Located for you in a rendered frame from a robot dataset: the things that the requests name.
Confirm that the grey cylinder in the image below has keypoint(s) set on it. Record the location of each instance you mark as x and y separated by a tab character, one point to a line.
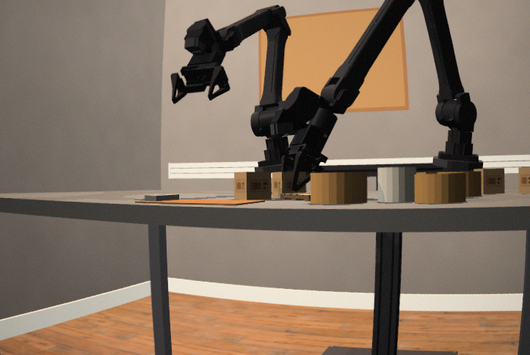
396	184

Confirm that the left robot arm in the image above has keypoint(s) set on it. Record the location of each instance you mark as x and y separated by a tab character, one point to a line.
303	105

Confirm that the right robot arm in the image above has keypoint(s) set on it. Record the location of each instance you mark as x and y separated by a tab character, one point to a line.
206	46

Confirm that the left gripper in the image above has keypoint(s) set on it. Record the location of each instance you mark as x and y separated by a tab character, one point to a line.
302	162

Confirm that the small wooden pallet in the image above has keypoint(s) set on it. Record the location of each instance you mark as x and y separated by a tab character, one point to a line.
296	196

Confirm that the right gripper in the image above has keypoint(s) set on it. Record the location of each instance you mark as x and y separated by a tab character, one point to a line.
198	77

